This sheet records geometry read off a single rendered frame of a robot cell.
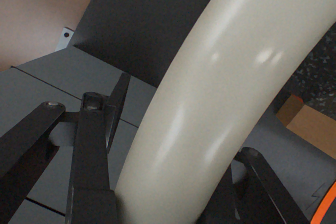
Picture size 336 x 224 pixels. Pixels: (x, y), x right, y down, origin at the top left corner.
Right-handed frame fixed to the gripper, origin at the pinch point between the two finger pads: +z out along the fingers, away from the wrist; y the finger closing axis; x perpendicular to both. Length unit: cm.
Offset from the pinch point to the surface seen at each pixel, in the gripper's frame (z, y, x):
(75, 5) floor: 87, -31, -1
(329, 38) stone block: 20.9, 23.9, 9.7
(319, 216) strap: 76, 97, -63
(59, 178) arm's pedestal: 17.5, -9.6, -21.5
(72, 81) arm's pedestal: 55, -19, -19
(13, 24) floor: 89, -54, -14
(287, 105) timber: 76, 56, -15
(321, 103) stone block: 22.1, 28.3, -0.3
